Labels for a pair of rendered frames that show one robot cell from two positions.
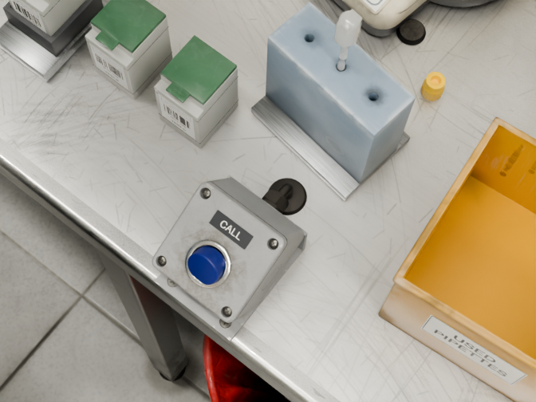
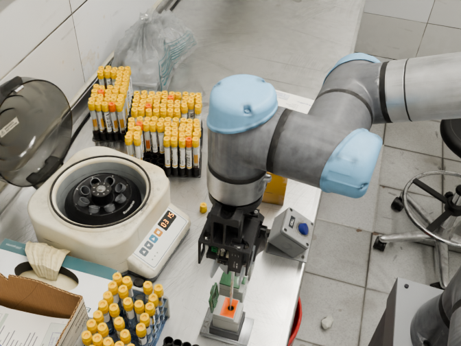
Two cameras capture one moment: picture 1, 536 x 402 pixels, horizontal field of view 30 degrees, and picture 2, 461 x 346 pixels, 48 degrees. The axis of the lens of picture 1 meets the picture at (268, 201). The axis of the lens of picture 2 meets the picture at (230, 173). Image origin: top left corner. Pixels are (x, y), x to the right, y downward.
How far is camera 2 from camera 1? 0.86 m
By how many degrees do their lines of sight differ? 55
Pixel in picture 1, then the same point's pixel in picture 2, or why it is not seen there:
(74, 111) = (260, 309)
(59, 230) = not seen: outside the picture
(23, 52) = (247, 330)
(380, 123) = not seen: hidden behind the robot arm
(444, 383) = (292, 187)
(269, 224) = (285, 213)
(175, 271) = (308, 239)
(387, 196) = not seen: hidden behind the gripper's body
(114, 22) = (236, 280)
